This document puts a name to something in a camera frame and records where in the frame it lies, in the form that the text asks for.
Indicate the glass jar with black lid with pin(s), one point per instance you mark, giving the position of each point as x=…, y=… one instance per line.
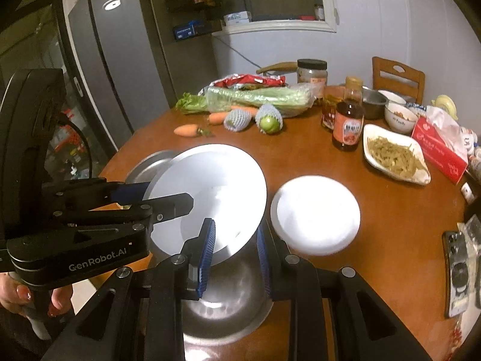
x=312, y=73

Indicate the celery in plastic bag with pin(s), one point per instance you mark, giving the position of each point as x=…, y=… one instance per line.
x=255, y=97

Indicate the plain white bowl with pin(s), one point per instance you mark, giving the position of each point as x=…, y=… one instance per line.
x=392, y=97

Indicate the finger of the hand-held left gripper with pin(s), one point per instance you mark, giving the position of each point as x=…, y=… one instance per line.
x=173, y=205
x=127, y=191

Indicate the glass door with red decals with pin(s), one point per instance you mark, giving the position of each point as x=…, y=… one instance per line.
x=71, y=139

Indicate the dark sauce bottle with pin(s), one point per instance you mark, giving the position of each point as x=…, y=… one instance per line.
x=347, y=128

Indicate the pale yellow plastic object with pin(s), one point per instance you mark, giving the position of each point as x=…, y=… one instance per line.
x=445, y=103

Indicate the green fruit in foam net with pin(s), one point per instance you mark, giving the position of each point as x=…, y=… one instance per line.
x=270, y=124
x=236, y=120

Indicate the curved wooden chair back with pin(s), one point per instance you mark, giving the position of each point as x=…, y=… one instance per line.
x=274, y=68

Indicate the orange carrot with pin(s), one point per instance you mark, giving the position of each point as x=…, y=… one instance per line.
x=218, y=117
x=246, y=109

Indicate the white plate with food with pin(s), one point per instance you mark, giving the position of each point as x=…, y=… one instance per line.
x=394, y=154

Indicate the white window frame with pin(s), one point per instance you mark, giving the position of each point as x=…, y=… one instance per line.
x=274, y=26

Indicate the carrot with green leaves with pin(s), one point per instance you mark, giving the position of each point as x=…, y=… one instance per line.
x=186, y=130

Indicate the white box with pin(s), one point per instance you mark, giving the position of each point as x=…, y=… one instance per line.
x=236, y=18

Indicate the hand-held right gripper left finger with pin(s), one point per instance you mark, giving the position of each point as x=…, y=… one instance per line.
x=206, y=255

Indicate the round metal plate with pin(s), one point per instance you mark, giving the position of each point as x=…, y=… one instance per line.
x=150, y=169

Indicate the red tissue box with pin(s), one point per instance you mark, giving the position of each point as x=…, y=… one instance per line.
x=439, y=154

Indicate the white patterned bowl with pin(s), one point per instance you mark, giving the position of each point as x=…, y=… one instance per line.
x=400, y=122

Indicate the blue box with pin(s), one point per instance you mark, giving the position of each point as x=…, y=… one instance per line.
x=188, y=30

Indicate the person's left hand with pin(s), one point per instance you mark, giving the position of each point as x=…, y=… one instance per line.
x=60, y=301

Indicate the grey refrigerator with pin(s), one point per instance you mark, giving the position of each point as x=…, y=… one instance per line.
x=112, y=64

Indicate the black smartphone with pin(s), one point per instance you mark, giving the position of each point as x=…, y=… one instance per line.
x=456, y=270

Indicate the red snack packet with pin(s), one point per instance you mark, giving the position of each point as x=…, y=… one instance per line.
x=244, y=80

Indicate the sauce jar with orange label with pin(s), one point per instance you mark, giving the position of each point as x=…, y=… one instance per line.
x=329, y=112

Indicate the red instant noodle bowl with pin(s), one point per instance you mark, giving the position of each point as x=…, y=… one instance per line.
x=218, y=180
x=315, y=214

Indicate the small steel bowl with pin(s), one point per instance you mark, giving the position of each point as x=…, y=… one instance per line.
x=372, y=107

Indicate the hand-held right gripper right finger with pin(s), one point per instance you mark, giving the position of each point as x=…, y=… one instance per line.
x=263, y=263

